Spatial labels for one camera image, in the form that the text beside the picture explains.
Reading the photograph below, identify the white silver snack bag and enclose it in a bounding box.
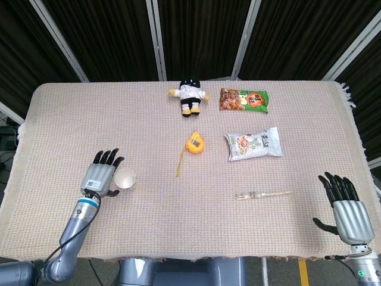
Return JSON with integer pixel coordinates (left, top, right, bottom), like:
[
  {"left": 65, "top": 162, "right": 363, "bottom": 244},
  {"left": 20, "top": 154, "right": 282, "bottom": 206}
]
[{"left": 224, "top": 126, "right": 283, "bottom": 162}]

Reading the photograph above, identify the white table leg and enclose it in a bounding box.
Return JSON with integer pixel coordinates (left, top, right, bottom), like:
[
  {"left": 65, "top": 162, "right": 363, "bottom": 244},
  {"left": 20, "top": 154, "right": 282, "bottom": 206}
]
[{"left": 261, "top": 256, "right": 269, "bottom": 286}]

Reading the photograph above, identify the green orange snack bag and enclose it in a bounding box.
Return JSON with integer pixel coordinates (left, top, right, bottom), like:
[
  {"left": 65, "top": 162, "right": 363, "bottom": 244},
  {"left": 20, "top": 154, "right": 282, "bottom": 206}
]
[{"left": 219, "top": 88, "right": 270, "bottom": 114}]

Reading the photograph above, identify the dark curtain panel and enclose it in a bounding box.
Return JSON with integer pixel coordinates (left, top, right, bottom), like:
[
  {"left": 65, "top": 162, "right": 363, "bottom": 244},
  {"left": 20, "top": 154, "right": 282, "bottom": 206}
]
[
  {"left": 41, "top": 0, "right": 158, "bottom": 83},
  {"left": 0, "top": 0, "right": 81, "bottom": 120},
  {"left": 157, "top": 0, "right": 252, "bottom": 81},
  {"left": 239, "top": 0, "right": 381, "bottom": 80}
]

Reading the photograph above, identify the dark equipment with cables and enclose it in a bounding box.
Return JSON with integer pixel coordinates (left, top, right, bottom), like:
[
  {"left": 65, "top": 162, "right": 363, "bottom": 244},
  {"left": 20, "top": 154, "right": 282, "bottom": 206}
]
[{"left": 0, "top": 117, "right": 18, "bottom": 167}]

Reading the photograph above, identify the yellow tape measure with strap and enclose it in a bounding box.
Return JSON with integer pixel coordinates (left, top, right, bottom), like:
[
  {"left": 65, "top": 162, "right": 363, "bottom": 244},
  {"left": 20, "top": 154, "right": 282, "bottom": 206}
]
[{"left": 174, "top": 130, "right": 207, "bottom": 178}]

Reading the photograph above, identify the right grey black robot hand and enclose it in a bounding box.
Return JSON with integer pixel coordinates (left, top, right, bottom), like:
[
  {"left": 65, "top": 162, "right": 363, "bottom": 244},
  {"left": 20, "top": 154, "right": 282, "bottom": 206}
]
[{"left": 312, "top": 171, "right": 376, "bottom": 247}]

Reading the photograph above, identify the beige woven tablecloth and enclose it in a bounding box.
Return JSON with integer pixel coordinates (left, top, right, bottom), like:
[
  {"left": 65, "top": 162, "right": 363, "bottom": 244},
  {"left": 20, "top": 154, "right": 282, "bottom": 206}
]
[{"left": 0, "top": 80, "right": 381, "bottom": 263}]

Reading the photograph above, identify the grey robot torso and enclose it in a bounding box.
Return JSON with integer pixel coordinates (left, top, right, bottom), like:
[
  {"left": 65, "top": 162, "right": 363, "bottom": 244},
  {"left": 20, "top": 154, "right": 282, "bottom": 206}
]
[{"left": 118, "top": 256, "right": 248, "bottom": 286}]

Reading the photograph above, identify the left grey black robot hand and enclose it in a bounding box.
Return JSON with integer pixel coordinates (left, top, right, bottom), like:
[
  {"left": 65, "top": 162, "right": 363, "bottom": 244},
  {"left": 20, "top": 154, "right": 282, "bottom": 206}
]
[{"left": 80, "top": 148, "right": 125, "bottom": 199}]

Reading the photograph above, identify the green printed chopstick wrapper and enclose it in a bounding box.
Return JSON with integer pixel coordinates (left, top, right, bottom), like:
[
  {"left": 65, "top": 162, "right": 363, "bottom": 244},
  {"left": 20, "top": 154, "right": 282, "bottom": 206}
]
[{"left": 235, "top": 190, "right": 292, "bottom": 201}]

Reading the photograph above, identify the plush doll white shirt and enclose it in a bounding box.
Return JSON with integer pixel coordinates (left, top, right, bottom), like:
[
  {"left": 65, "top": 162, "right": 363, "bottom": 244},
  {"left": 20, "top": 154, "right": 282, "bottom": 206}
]
[{"left": 168, "top": 78, "right": 210, "bottom": 117}]

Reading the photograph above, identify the white paper cup leaf print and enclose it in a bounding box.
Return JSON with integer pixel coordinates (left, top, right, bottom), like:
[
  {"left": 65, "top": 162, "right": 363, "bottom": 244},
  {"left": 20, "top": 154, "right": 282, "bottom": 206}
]
[{"left": 114, "top": 167, "right": 138, "bottom": 191}]

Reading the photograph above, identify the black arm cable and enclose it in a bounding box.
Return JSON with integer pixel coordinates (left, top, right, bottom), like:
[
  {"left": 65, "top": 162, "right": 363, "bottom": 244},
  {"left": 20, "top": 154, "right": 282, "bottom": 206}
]
[{"left": 43, "top": 192, "right": 102, "bottom": 266}]

